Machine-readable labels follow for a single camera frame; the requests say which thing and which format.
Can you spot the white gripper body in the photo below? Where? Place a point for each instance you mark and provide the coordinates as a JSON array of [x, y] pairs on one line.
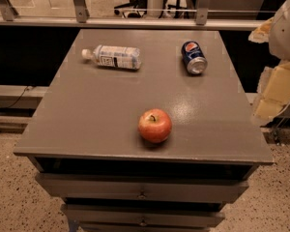
[[286, 33]]

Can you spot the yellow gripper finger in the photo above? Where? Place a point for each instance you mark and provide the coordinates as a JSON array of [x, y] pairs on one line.
[[261, 33], [273, 94]]

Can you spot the clear blue plastic water bottle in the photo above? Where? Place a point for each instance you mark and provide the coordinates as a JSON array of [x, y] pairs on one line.
[[119, 57]]

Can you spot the metal railing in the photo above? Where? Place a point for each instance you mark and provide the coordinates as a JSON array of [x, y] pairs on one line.
[[240, 15]]

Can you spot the blue Pepsi soda can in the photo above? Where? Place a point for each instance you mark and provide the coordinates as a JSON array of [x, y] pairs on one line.
[[193, 58]]

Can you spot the black office chair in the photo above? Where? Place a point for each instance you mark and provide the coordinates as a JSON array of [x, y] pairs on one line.
[[133, 8]]

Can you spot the red apple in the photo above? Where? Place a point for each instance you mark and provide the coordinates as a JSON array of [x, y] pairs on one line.
[[155, 125]]

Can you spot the grey drawer cabinet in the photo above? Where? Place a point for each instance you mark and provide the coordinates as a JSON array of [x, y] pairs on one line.
[[87, 122]]

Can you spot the upper grey drawer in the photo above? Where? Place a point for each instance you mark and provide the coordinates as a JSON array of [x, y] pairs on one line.
[[143, 189]]

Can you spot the grey drawer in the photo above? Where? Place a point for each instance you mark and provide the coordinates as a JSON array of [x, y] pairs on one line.
[[143, 189], [142, 216]]

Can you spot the lower grey drawer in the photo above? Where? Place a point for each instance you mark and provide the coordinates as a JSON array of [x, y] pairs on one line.
[[142, 216]]

